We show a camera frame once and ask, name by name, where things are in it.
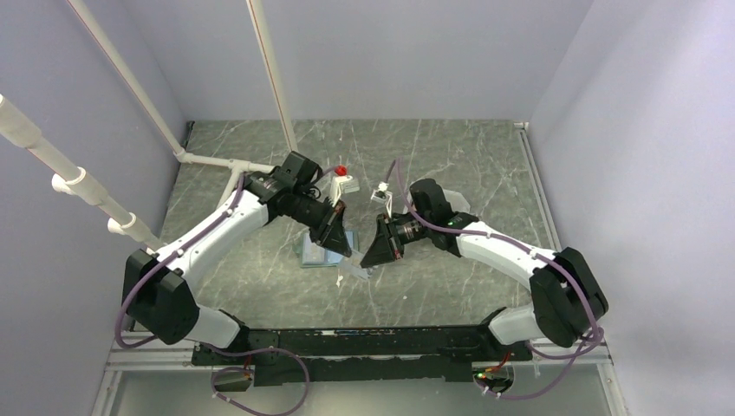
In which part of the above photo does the white magnetic stripe card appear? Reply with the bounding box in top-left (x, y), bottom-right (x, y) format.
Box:
top-left (337, 262), bottom-right (372, 281)

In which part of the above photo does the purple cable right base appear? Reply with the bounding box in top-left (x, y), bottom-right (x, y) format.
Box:
top-left (474, 327), bottom-right (605, 402)

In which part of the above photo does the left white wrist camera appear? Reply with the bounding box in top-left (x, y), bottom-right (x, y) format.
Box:
top-left (328, 165), bottom-right (360, 206)

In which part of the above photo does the green card holder wallet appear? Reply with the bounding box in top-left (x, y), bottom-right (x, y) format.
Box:
top-left (292, 232), bottom-right (343, 268)

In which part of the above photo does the white pvc pipe frame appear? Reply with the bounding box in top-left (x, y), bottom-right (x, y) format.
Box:
top-left (0, 0), bottom-right (300, 250)

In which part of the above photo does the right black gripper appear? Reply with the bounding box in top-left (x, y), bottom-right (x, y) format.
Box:
top-left (361, 212), bottom-right (433, 269)

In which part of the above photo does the aluminium rail right side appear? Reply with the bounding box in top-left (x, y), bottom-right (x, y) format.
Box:
top-left (512, 120), bottom-right (613, 366)

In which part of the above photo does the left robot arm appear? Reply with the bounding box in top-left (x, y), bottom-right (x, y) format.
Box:
top-left (114, 152), bottom-right (360, 364)

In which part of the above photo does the clear plastic bin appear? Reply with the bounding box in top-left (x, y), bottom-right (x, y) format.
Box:
top-left (443, 189), bottom-right (471, 212)

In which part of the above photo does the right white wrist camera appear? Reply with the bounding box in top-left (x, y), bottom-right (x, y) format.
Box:
top-left (370, 181), bottom-right (393, 218)

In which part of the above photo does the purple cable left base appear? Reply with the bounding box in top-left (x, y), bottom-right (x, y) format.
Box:
top-left (210, 345), bottom-right (315, 416)

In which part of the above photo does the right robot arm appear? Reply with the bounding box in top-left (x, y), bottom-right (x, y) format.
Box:
top-left (360, 179), bottom-right (609, 360)

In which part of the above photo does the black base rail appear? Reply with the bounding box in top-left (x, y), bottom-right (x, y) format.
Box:
top-left (192, 325), bottom-right (531, 387)

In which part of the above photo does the purple cable base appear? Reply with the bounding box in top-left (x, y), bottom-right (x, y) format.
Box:
top-left (210, 345), bottom-right (315, 416)
top-left (474, 327), bottom-right (605, 402)

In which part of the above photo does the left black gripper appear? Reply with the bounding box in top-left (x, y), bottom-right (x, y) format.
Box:
top-left (288, 190), bottom-right (351, 258)

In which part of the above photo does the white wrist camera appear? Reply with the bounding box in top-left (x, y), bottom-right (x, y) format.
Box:
top-left (328, 165), bottom-right (360, 206)
top-left (370, 181), bottom-right (393, 218)

